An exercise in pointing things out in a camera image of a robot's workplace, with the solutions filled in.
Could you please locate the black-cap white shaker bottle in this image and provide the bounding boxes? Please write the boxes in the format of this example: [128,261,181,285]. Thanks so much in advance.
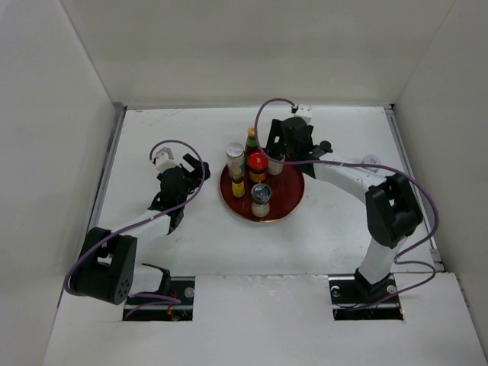
[268,155,285,176]

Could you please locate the red-lid dark sauce jar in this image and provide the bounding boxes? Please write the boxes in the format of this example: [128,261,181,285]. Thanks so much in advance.
[247,152,268,184]

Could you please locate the green red sauce bottle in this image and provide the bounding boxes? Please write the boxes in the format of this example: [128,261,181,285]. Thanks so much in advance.
[244,127,259,162]

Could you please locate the silver-lid white spice jar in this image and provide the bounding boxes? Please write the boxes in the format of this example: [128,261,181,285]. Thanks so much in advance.
[226,142,246,177]

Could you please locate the grey-cap white shaker bottle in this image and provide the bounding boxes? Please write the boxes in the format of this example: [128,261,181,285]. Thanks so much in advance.
[250,183,272,218]

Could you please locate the small yellow-label brown bottle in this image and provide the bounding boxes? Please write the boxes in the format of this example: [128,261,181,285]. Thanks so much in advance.
[231,166,246,198]

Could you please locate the white-lid red-label jar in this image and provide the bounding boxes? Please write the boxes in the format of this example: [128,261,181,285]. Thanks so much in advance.
[362,154,381,165]

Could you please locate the small black-lid pepper bottle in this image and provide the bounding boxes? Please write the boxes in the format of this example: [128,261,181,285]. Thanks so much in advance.
[319,140,333,153]

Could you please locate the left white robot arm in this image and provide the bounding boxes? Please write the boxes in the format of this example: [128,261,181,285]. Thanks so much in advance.
[64,153,210,305]

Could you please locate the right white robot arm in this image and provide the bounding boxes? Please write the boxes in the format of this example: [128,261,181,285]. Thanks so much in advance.
[265,117,423,303]

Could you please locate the red round tray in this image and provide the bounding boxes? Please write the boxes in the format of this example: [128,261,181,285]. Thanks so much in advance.
[220,162,305,222]

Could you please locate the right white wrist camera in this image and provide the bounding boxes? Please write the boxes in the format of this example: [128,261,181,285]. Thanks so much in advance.
[291,104,312,124]

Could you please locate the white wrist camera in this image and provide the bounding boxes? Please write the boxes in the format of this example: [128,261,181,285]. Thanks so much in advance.
[149,146,180,173]
[291,104,312,124]

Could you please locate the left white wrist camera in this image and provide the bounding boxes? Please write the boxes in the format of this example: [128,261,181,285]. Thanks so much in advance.
[149,146,180,173]

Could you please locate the left aluminium table rail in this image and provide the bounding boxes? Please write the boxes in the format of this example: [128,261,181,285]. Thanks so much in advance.
[85,102,127,233]

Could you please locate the aluminium table rail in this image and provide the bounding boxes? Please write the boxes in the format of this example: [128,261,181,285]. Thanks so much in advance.
[384,103,443,265]
[85,102,127,233]

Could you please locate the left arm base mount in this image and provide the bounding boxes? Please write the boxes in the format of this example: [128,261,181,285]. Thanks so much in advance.
[122,263,196,322]

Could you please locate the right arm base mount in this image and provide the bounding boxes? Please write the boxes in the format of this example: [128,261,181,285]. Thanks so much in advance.
[329,275,403,321]

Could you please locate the right aluminium table rail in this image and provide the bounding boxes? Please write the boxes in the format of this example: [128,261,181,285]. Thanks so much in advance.
[384,103,443,265]

